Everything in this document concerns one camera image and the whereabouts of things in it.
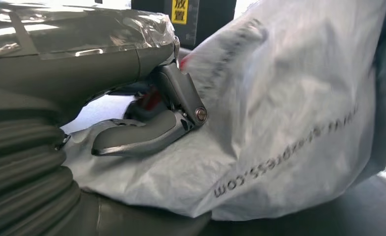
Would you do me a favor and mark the ruler label with yellow sticker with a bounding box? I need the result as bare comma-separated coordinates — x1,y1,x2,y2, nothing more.
170,0,200,38

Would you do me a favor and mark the white parcel bag red logo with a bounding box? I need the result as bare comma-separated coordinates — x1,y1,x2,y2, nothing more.
62,0,386,222

